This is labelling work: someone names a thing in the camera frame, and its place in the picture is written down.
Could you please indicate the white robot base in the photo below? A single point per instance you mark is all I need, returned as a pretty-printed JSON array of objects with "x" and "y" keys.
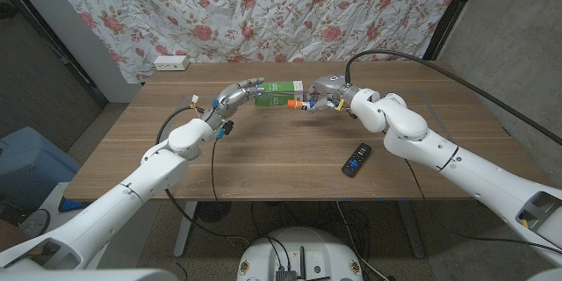
[{"x": 303, "y": 254}]

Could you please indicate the white power strip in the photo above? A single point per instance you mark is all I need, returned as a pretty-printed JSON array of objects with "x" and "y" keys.
[{"x": 171, "y": 62}]

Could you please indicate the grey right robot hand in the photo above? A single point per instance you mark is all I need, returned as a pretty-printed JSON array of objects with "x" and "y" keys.
[{"x": 329, "y": 85}]

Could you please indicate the black floor fan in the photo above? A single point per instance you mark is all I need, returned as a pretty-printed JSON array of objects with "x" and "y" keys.
[{"x": 213, "y": 211}]

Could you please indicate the green cardboard package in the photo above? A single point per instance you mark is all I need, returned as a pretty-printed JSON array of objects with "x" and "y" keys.
[{"x": 281, "y": 92}]

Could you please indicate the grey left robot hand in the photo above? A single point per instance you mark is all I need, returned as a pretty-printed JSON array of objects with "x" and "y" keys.
[{"x": 228, "y": 101}]

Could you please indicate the blue-grey plastic bin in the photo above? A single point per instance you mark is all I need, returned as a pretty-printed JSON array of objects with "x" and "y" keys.
[{"x": 30, "y": 162}]

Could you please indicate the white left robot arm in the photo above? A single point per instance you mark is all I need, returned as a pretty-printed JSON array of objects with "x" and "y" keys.
[{"x": 110, "y": 202}]

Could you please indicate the black backdrop pole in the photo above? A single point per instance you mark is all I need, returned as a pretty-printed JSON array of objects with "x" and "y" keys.
[{"x": 452, "y": 13}]

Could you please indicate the floral backdrop cloth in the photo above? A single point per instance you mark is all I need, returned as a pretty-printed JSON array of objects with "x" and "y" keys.
[{"x": 263, "y": 13}]

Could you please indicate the grey sneaker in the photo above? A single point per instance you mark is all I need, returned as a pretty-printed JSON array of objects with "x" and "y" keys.
[{"x": 35, "y": 224}]

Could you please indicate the black TV remote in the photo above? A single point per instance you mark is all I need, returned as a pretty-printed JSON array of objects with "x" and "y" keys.
[{"x": 356, "y": 160}]

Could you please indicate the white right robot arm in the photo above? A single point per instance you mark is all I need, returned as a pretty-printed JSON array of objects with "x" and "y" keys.
[{"x": 461, "y": 171}]

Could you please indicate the white table leg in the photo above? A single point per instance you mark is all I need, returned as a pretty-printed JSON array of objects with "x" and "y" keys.
[
  {"x": 184, "y": 228},
  {"x": 412, "y": 228}
]

